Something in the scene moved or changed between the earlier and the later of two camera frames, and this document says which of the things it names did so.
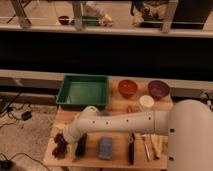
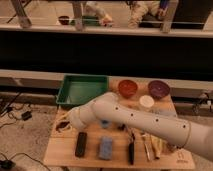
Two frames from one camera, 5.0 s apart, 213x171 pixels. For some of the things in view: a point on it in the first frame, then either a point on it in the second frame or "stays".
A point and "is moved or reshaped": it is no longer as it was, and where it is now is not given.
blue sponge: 106,148 stays
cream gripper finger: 71,149 to 65,128
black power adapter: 26,115 stays
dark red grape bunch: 60,149 is moved or reshaped
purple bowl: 158,89 stays
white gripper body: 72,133 to 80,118
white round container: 146,100 stays
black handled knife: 131,149 stays
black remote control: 81,147 stays
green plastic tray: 79,91 stays
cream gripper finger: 60,125 to 64,117
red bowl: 127,88 stays
